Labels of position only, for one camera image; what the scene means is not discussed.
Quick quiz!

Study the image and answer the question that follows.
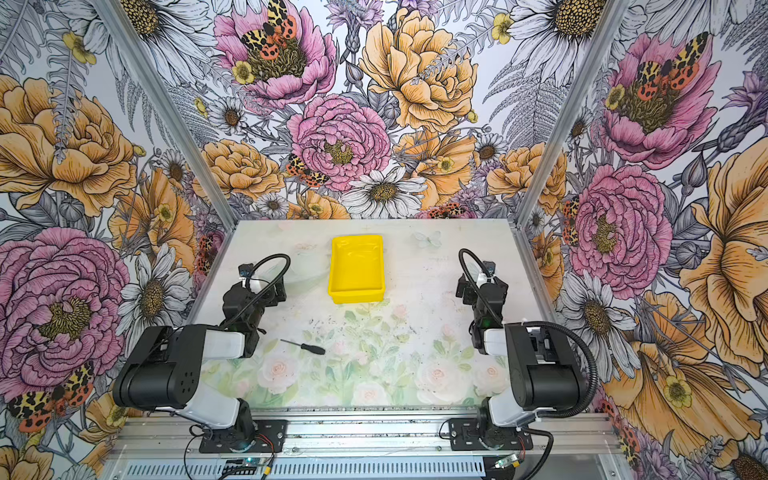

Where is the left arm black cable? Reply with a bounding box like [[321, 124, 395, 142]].
[[220, 253, 292, 330]]

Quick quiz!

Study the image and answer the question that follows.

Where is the black handled screwdriver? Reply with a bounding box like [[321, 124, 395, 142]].
[[282, 339, 326, 356]]

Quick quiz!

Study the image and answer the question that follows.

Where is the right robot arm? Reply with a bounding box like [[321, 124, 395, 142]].
[[448, 275, 595, 451]]

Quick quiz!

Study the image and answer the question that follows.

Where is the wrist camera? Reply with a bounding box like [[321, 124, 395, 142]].
[[238, 263, 256, 281], [482, 261, 496, 278]]

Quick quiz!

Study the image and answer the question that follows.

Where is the right aluminium corner post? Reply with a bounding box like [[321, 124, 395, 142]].
[[516, 0, 630, 229]]

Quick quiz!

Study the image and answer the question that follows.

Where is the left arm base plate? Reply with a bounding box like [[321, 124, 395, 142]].
[[198, 419, 288, 454]]

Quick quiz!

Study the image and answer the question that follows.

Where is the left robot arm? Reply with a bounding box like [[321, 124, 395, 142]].
[[112, 279, 286, 451]]

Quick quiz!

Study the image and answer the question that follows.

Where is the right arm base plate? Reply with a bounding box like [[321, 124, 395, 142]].
[[441, 418, 533, 452]]

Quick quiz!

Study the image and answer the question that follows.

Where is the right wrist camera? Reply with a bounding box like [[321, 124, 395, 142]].
[[482, 261, 496, 278]]

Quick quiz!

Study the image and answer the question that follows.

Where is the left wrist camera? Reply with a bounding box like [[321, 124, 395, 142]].
[[238, 263, 256, 281]]

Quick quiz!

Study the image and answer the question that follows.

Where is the aluminium corner post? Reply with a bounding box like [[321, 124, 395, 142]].
[[516, 0, 630, 229], [94, 1, 237, 233]]

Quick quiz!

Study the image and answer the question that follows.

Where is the white vented cable duct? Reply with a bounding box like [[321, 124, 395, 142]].
[[109, 456, 486, 479]]

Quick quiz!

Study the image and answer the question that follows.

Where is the aluminium front rail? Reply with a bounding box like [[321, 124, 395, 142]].
[[108, 406, 620, 461]]

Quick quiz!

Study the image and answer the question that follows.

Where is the left aluminium corner post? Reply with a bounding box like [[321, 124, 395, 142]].
[[94, 1, 237, 233]]

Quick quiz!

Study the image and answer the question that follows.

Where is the yellow plastic bin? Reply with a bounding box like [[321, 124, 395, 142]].
[[328, 235, 386, 304]]

